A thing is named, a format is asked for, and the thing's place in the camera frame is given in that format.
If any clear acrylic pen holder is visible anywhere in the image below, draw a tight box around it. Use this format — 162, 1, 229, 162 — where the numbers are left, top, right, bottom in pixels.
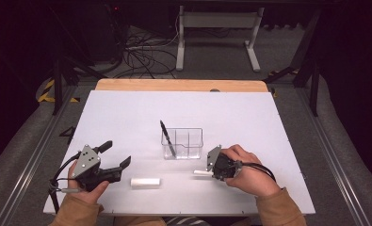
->
160, 127, 204, 160

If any white metal frame stand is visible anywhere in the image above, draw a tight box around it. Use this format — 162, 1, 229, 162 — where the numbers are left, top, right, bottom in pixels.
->
175, 5, 266, 73

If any person's right hand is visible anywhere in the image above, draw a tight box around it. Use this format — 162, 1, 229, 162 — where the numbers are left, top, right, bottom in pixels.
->
220, 144, 283, 198

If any yellow and black floor tape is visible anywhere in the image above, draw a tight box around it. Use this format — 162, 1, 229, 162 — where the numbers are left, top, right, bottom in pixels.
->
37, 78, 81, 104

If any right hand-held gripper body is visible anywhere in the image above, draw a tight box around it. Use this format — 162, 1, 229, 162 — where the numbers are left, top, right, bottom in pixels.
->
206, 144, 243, 182

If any person's left hand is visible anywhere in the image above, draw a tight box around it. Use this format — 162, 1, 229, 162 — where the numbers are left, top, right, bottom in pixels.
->
68, 159, 110, 205

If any metal floor rail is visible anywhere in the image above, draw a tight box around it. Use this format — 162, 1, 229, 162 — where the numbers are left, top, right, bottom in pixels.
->
0, 84, 81, 226
295, 88, 372, 226

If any black gel pen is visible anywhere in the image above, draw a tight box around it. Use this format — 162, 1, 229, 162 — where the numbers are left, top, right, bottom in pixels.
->
159, 120, 177, 158

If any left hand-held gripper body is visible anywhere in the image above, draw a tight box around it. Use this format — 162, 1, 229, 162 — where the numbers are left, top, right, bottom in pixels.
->
72, 144, 123, 192

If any black metal stand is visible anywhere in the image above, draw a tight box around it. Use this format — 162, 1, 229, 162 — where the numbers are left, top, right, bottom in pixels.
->
262, 6, 323, 117
46, 6, 109, 116

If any black box with red light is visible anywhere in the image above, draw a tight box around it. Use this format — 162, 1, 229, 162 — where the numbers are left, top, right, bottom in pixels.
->
79, 3, 126, 64

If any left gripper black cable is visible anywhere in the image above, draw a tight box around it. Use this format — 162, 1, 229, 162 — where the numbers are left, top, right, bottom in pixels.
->
48, 152, 81, 215

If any tangle of black floor cables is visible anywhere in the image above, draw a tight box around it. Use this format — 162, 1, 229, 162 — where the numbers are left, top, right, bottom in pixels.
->
112, 24, 180, 79

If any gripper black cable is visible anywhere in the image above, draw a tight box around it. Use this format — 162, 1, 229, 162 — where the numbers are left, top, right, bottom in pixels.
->
236, 161, 277, 183
48, 152, 81, 215

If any person's striped clothing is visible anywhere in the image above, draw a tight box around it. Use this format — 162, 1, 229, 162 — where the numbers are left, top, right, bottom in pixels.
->
164, 216, 206, 226

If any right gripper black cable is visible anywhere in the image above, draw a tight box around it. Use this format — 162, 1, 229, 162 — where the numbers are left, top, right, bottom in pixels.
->
236, 161, 277, 183

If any white cylindrical tube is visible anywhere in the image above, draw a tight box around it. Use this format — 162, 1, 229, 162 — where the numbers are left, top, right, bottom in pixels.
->
130, 177, 161, 189

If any wooden table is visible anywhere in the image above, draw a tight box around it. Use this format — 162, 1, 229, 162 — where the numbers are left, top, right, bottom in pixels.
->
94, 78, 269, 93

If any white table sheet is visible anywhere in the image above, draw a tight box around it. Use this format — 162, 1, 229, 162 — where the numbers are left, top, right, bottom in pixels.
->
42, 89, 315, 217

